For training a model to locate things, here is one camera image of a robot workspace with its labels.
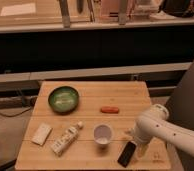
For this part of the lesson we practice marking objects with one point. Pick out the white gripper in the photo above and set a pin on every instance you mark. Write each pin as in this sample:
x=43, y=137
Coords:
x=142, y=138

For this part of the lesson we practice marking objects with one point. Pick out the black rectangular eraser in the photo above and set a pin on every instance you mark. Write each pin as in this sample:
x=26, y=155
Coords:
x=126, y=154

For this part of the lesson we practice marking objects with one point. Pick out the dark robot base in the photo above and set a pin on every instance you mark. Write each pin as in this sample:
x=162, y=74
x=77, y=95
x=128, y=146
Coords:
x=181, y=108

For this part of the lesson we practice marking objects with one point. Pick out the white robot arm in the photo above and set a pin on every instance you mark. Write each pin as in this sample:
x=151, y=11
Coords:
x=152, y=122

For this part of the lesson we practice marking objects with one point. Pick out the white ceramic cup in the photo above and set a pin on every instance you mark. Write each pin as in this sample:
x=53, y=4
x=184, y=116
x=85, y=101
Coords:
x=102, y=134

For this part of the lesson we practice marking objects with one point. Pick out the green ceramic bowl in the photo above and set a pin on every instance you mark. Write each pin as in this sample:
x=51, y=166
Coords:
x=63, y=99

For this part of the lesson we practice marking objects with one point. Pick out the orange sausage-shaped object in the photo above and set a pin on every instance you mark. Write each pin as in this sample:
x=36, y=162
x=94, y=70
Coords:
x=109, y=110

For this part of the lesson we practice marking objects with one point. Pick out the white squeeze bottle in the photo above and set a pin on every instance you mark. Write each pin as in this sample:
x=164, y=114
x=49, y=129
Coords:
x=64, y=141

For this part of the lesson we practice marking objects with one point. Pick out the white flat packet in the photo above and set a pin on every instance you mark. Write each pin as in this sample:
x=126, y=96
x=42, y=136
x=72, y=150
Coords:
x=41, y=134

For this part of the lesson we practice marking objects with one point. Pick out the white paper sheet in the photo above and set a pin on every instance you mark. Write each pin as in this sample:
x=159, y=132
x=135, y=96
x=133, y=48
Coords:
x=21, y=9

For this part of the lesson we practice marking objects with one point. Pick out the long shelf rail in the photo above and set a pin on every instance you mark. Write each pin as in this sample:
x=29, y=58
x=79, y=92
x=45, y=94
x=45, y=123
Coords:
x=44, y=75

